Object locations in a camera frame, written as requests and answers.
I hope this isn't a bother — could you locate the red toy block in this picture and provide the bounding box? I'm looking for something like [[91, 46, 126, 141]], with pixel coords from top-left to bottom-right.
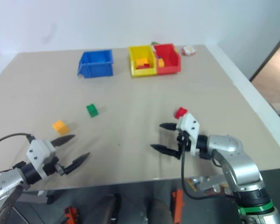
[[174, 107, 189, 120]]

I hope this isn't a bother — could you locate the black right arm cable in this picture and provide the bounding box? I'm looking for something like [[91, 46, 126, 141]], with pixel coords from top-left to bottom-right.
[[180, 137, 236, 201]]

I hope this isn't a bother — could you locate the beige table cover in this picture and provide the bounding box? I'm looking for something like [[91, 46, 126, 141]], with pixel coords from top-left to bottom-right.
[[0, 44, 280, 193]]

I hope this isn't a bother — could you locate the yellow plastic storage bin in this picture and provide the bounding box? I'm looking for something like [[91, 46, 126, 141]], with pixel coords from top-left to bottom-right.
[[127, 45, 158, 78]]

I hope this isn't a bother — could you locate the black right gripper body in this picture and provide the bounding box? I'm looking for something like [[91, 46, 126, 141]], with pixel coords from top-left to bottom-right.
[[176, 129, 192, 155]]

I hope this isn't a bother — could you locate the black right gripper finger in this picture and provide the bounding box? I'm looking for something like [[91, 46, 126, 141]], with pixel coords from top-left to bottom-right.
[[159, 122, 178, 132], [150, 144, 182, 160]]

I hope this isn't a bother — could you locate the white and red small object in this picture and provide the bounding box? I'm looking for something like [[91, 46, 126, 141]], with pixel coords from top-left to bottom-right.
[[182, 45, 197, 56]]

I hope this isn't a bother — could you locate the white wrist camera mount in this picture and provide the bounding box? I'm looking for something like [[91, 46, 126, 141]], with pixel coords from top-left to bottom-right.
[[26, 139, 56, 180], [176, 112, 201, 155]]

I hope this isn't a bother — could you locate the orange and black tool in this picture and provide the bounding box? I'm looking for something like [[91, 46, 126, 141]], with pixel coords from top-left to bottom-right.
[[63, 206, 80, 224]]

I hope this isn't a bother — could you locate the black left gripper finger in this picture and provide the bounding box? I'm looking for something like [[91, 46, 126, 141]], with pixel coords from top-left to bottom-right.
[[64, 152, 91, 175], [50, 134, 76, 147]]

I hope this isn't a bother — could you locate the green toy block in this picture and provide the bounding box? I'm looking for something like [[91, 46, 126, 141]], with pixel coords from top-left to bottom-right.
[[85, 104, 100, 118]]

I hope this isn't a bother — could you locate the blue plastic storage bin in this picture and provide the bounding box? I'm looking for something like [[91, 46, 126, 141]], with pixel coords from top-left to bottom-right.
[[77, 49, 114, 79]]

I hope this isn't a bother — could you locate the orange and black clamp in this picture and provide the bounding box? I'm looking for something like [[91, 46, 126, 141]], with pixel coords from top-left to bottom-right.
[[171, 189, 185, 224]]

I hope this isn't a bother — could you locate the silver metal bracket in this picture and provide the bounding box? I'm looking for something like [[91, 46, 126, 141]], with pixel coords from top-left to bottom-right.
[[187, 175, 234, 196]]

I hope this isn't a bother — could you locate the yellow toy block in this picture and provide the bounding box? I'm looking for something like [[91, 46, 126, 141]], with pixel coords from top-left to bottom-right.
[[52, 119, 70, 135]]

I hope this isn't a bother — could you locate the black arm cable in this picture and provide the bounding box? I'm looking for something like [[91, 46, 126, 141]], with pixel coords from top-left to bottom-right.
[[180, 137, 236, 201], [0, 133, 36, 150]]

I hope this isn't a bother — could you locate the black table bracket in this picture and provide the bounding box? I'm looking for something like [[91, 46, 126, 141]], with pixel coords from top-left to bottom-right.
[[36, 189, 60, 205]]

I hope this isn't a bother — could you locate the orange-yellow block in bin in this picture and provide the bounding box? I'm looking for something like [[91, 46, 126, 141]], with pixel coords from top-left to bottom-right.
[[135, 57, 149, 69]]

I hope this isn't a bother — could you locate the red plastic storage bin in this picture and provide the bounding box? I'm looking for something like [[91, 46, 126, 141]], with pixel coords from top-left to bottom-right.
[[153, 43, 182, 76]]

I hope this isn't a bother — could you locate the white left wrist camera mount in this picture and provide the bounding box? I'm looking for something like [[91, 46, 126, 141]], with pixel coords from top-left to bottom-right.
[[26, 139, 56, 180]]

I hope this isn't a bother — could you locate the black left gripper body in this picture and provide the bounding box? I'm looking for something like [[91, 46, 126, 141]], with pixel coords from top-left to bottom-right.
[[43, 156, 69, 177]]

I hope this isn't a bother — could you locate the brown wooden door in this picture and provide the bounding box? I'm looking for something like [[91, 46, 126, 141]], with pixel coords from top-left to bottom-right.
[[249, 29, 280, 111]]

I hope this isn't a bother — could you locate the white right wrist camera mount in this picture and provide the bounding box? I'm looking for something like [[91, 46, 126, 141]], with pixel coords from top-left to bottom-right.
[[176, 112, 201, 155]]

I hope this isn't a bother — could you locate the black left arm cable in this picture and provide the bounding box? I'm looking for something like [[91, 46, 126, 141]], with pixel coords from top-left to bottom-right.
[[0, 133, 36, 150]]

